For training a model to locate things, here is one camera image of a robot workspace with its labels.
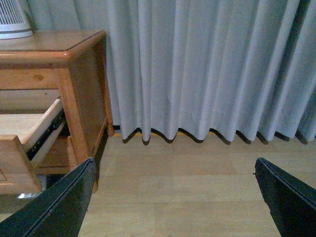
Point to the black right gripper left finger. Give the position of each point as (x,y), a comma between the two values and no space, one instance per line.
(57,212)

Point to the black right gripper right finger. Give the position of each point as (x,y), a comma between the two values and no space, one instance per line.
(292,203)

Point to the wooden drawer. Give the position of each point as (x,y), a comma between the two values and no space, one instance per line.
(25,140)

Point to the wooden nightstand cabinet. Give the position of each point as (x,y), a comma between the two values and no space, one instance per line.
(70,65)

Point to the grey pleated curtain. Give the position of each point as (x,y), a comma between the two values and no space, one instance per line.
(245,66)

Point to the white slatted air purifier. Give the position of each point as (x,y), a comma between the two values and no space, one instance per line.
(13,21)

